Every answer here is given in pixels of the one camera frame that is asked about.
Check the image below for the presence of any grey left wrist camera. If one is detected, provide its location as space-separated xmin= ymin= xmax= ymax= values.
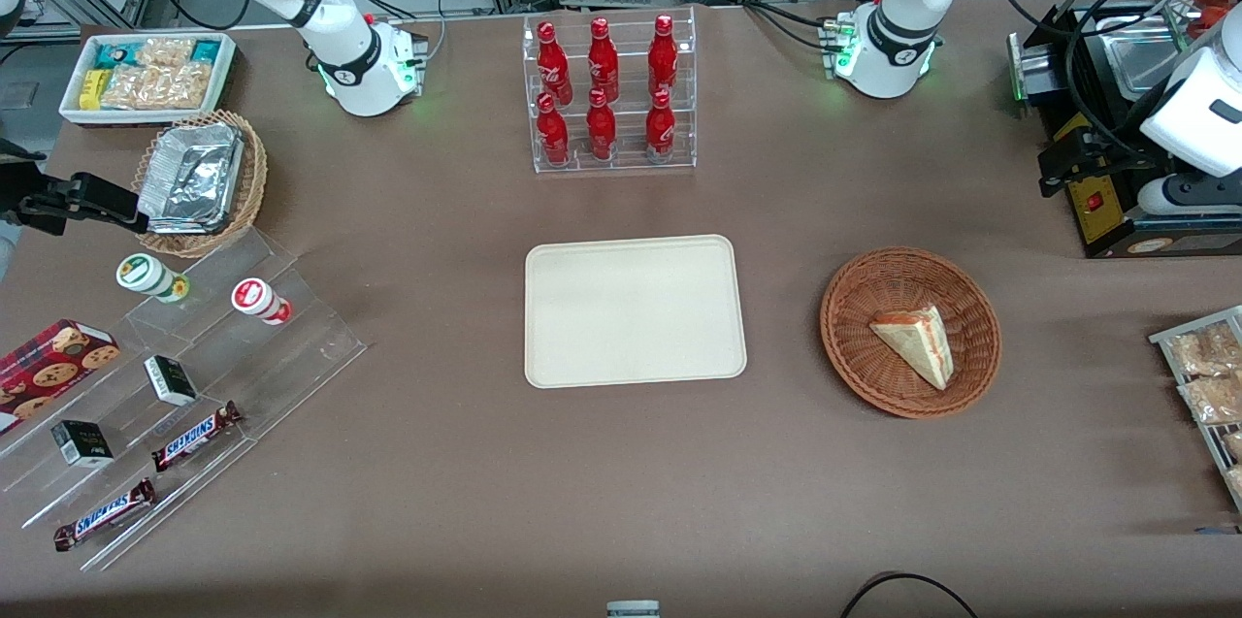
xmin=1138 ymin=175 xmax=1242 ymax=217

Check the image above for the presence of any red cookie box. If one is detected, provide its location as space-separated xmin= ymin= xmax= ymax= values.
xmin=0 ymin=318 xmax=122 ymax=436

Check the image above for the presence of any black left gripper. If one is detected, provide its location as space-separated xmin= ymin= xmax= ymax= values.
xmin=1037 ymin=127 xmax=1167 ymax=200

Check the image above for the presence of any cream plastic tray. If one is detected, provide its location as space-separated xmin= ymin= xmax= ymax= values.
xmin=524 ymin=234 xmax=748 ymax=390

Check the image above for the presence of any white rectangular snack bin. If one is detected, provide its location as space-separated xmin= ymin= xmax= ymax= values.
xmin=58 ymin=31 xmax=239 ymax=128

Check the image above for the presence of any small black white box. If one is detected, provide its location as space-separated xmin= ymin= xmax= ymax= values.
xmin=50 ymin=419 xmax=115 ymax=470
xmin=144 ymin=355 xmax=199 ymax=407

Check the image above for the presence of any green lid snack cup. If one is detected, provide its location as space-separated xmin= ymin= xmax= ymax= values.
xmin=115 ymin=252 xmax=191 ymax=305

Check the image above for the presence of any light tan wicker basket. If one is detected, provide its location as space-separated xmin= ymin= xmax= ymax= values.
xmin=131 ymin=109 xmax=269 ymax=259

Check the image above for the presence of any grey wire snack rack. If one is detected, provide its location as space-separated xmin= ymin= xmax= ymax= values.
xmin=1148 ymin=305 xmax=1242 ymax=513

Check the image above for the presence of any Snickers chocolate bar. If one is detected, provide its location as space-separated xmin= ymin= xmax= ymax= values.
xmin=150 ymin=401 xmax=244 ymax=473
xmin=52 ymin=477 xmax=157 ymax=553

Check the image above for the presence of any black cable loop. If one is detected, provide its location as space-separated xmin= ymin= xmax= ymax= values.
xmin=838 ymin=570 xmax=981 ymax=618

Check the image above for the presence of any red cola bottle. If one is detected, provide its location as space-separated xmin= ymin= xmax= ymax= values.
xmin=536 ymin=92 xmax=572 ymax=167
xmin=585 ymin=88 xmax=618 ymax=163
xmin=647 ymin=14 xmax=680 ymax=99
xmin=644 ymin=89 xmax=677 ymax=164
xmin=537 ymin=20 xmax=574 ymax=105
xmin=587 ymin=16 xmax=621 ymax=102

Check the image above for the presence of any aluminium foil container stack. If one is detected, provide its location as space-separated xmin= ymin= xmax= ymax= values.
xmin=137 ymin=121 xmax=245 ymax=236

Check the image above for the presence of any red lid snack cup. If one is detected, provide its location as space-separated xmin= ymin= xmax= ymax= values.
xmin=231 ymin=276 xmax=293 ymax=326

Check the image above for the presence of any triangular sandwich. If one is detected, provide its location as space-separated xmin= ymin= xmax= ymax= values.
xmin=867 ymin=305 xmax=956 ymax=392

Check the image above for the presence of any clear acrylic bottle rack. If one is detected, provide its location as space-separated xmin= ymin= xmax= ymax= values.
xmin=522 ymin=6 xmax=699 ymax=176

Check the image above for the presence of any clear acrylic step display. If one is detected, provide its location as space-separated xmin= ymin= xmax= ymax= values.
xmin=0 ymin=225 xmax=369 ymax=573

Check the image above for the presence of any clear cracker bag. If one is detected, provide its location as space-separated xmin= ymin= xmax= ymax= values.
xmin=100 ymin=63 xmax=214 ymax=112
xmin=136 ymin=37 xmax=197 ymax=68

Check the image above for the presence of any black hot food display machine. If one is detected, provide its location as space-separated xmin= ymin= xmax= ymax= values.
xmin=1006 ymin=0 xmax=1242 ymax=260

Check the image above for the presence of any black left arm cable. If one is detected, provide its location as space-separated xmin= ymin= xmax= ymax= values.
xmin=988 ymin=0 xmax=1242 ymax=158

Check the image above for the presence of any brown round wicker basket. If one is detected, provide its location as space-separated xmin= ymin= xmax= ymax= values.
xmin=820 ymin=246 xmax=1002 ymax=420

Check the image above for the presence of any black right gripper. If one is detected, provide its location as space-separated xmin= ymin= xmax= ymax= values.
xmin=0 ymin=140 xmax=150 ymax=235

